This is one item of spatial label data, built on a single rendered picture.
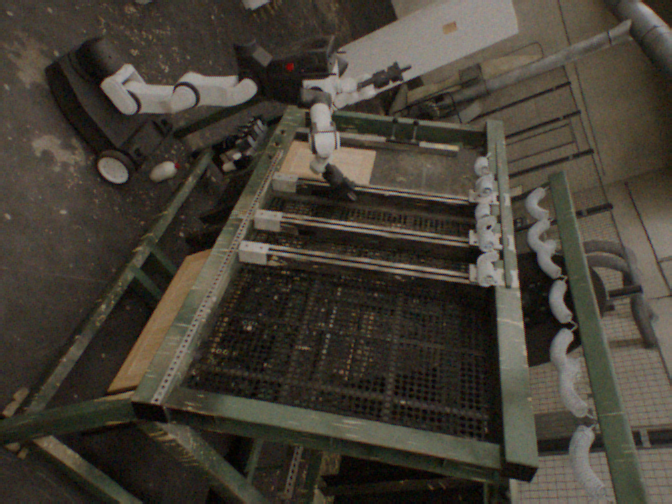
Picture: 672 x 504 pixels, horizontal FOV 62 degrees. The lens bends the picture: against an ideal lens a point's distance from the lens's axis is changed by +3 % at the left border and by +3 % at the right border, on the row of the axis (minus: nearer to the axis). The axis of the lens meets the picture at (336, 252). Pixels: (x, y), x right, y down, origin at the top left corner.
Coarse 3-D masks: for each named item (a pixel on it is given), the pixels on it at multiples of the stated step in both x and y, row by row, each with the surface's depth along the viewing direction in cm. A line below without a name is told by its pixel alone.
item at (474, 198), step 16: (288, 176) 283; (304, 176) 283; (496, 176) 259; (304, 192) 283; (320, 192) 281; (368, 192) 276; (384, 192) 275; (400, 192) 277; (416, 192) 276; (496, 192) 272; (416, 208) 277; (432, 208) 275; (448, 208) 274; (464, 208) 272
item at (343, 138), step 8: (304, 128) 327; (304, 136) 326; (344, 136) 322; (352, 136) 322; (360, 136) 322; (368, 136) 323; (360, 144) 322; (368, 144) 321; (376, 144) 321; (384, 144) 320; (392, 144) 319; (400, 144) 318; (424, 144) 318; (432, 144) 318; (424, 152) 318; (432, 152) 317; (440, 152) 317; (448, 152) 316; (456, 152) 315
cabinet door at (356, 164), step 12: (300, 144) 317; (288, 156) 307; (300, 156) 308; (312, 156) 309; (336, 156) 309; (348, 156) 310; (360, 156) 310; (372, 156) 310; (288, 168) 298; (300, 168) 299; (348, 168) 301; (360, 168) 301; (360, 180) 292
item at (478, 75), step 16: (480, 64) 816; (496, 64) 808; (512, 64) 799; (448, 80) 839; (464, 80) 815; (480, 80) 812; (400, 96) 845; (416, 96) 854; (432, 96) 844; (448, 96) 819; (464, 96) 807; (480, 96) 805; (400, 112) 820; (416, 112) 805; (432, 112) 800; (448, 112) 875; (464, 112) 798
